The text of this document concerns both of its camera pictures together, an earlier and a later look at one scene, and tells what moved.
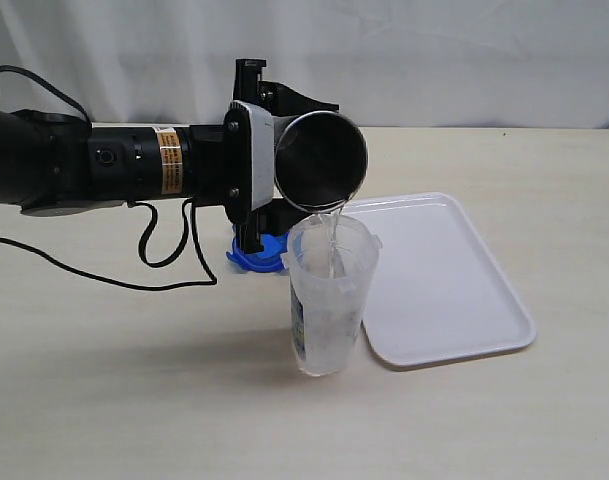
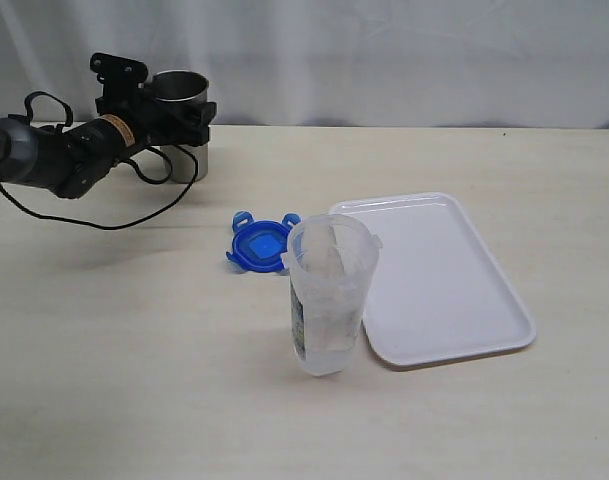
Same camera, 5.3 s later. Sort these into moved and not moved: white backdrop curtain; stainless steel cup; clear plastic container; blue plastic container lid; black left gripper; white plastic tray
Moved: black left gripper; stainless steel cup
Not moved: white backdrop curtain; white plastic tray; blue plastic container lid; clear plastic container
